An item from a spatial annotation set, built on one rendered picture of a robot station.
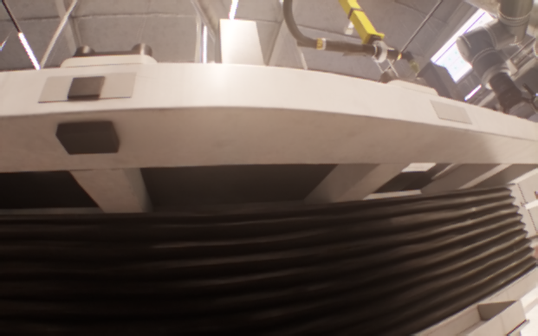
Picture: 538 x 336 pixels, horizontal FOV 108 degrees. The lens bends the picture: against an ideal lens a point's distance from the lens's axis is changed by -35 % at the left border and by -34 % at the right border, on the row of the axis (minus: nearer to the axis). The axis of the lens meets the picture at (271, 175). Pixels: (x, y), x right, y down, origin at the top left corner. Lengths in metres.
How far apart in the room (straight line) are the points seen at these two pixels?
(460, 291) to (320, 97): 0.68
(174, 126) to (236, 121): 0.06
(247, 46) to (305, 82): 0.14
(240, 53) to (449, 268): 0.71
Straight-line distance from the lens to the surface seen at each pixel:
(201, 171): 0.64
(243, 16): 11.07
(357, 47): 1.05
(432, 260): 0.76
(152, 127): 0.29
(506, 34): 1.15
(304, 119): 0.30
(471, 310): 0.86
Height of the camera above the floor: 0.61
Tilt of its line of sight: 23 degrees up
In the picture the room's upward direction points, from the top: 10 degrees counter-clockwise
